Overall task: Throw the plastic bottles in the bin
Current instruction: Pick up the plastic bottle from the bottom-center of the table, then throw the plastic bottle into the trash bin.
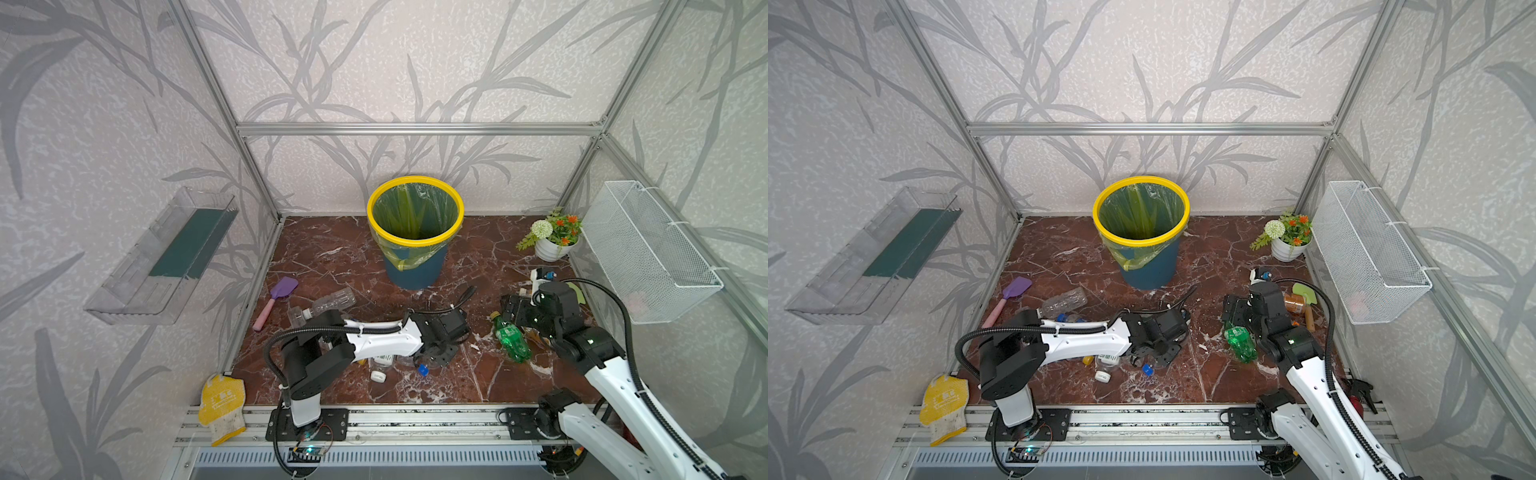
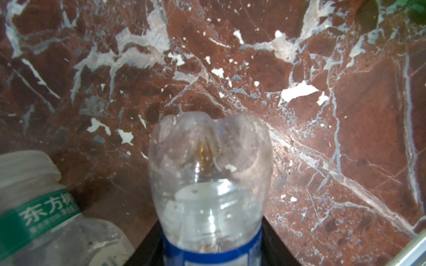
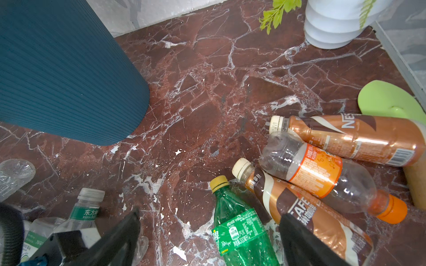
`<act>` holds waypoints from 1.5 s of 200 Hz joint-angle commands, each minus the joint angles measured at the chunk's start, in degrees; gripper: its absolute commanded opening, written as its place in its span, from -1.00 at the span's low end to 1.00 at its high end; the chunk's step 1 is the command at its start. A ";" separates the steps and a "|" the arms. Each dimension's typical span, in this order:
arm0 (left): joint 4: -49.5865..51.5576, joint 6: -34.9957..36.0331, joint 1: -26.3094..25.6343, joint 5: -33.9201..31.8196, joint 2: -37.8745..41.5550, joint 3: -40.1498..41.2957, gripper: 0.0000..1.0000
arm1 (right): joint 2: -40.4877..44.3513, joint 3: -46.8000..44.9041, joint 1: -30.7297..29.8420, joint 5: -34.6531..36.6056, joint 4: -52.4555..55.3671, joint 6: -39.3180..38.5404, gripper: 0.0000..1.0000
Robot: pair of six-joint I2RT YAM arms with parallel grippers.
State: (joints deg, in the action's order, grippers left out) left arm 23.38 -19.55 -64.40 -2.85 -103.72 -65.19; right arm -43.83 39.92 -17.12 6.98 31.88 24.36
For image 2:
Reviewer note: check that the green label white cap bottle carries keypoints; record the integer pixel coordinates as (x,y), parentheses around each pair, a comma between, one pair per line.
(41,223)

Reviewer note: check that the blue label blue cap bottle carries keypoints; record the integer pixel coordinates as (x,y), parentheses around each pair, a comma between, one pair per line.
(210,180)

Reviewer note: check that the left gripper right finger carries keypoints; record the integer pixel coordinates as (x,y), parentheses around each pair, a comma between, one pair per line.
(273,250)

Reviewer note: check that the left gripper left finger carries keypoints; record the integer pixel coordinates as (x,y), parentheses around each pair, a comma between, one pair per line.
(151,251)

